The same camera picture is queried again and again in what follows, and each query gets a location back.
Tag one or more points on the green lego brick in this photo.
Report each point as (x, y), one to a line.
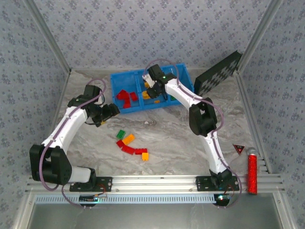
(120, 134)
(173, 97)

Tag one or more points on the red glitter cylinder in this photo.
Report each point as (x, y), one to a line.
(252, 171)

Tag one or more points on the red black triangle sign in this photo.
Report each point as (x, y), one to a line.
(239, 149)

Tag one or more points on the red lego brick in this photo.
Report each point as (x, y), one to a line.
(141, 151)
(127, 103)
(119, 143)
(121, 95)
(134, 96)
(128, 149)

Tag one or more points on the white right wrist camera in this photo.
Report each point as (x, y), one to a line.
(149, 81)

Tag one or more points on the aluminium frame post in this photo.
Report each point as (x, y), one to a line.
(257, 35)
(50, 35)

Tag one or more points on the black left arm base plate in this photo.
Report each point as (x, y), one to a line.
(104, 184)

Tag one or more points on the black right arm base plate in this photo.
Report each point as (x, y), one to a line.
(202, 183)

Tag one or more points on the small yellow lego brick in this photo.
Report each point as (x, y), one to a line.
(145, 156)

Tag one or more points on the aluminium lower frame beam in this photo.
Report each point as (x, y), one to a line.
(23, 212)
(283, 212)

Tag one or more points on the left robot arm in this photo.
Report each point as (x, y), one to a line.
(64, 128)

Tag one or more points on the yellow round lego gear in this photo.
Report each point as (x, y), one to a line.
(144, 95)

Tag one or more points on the aluminium mounting rail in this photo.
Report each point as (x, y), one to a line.
(152, 183)

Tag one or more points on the black checkered board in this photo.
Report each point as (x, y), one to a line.
(214, 76)

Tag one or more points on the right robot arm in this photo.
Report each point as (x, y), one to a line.
(215, 152)

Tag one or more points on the blue three-compartment bin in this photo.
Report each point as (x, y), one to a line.
(133, 109)

